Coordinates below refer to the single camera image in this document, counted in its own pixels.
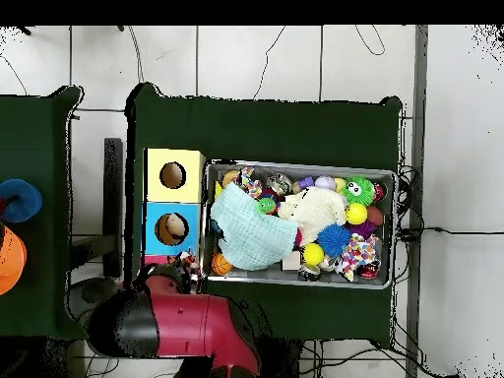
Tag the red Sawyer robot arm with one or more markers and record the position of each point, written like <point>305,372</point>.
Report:
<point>185,327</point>

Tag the wooden box with three holes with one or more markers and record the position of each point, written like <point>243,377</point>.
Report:
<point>173,157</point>

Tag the spiky multicolour caterpillar toy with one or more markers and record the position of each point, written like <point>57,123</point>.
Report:
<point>266,206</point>

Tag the colourful patterned cloth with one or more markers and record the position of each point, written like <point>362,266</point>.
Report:
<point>358,254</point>
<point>250,185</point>

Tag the mint waffle cloth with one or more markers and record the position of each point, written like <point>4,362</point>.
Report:
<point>252,236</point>

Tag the cream waffle cloth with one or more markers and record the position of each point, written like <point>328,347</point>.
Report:
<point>315,208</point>

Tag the small orange basketball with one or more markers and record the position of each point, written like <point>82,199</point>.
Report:
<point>221,264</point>

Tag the yellow ball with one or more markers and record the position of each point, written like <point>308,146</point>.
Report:
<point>313,254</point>
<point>356,214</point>

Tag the blue spiky ball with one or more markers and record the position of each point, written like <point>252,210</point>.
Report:
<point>334,240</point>

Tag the dark green table cloth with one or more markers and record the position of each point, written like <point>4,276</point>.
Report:
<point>39,138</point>
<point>295,130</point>

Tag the green spiky googly-eyed ball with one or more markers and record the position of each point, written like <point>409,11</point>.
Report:
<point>360,195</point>

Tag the blue plastic cup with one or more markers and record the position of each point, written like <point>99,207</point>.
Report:
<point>23,201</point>

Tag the orange plastic bowl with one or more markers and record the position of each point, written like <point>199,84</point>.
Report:
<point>10,260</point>

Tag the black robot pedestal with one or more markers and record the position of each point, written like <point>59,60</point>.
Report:
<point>279,362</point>

